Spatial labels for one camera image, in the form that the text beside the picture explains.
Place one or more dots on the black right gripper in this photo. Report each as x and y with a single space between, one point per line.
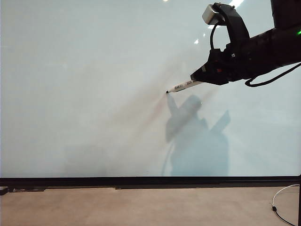
235 63

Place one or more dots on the white marker pen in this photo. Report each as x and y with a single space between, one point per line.
181 87

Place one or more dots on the small black floor block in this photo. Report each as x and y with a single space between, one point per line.
2 191

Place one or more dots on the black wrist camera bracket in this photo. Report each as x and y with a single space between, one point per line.
237 26

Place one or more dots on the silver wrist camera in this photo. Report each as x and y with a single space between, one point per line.
210 13

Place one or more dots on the white board with black frame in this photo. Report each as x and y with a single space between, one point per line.
94 94

